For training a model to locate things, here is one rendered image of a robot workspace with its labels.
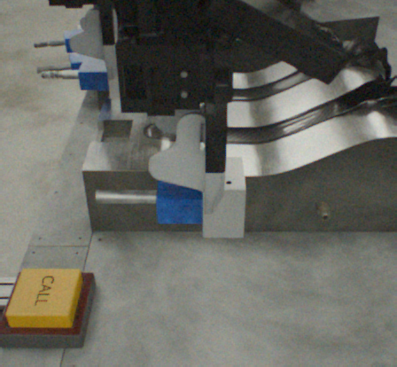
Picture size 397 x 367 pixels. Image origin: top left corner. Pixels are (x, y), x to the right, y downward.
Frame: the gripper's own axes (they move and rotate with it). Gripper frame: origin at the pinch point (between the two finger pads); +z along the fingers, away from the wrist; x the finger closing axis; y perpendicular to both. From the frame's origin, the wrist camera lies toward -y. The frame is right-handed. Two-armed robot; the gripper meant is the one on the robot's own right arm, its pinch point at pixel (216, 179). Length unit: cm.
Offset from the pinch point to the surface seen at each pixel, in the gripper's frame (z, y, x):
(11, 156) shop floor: 95, 79, -144
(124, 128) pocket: 7.5, 11.1, -20.9
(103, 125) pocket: 7.0, 13.7, -20.9
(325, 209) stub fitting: 10.5, -12.6, -8.6
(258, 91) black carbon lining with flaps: 6.9, -6.7, -30.1
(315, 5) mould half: 4, -19, -59
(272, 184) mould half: 8.1, -6.6, -10.0
